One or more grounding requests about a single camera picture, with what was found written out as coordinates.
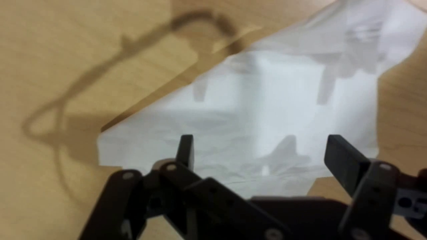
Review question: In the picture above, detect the white towel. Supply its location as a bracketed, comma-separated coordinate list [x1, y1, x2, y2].
[96, 0, 427, 200]

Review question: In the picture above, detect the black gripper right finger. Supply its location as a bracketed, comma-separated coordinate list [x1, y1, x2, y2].
[323, 133, 427, 240]

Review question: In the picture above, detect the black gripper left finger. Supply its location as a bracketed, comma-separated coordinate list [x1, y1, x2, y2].
[79, 133, 285, 240]

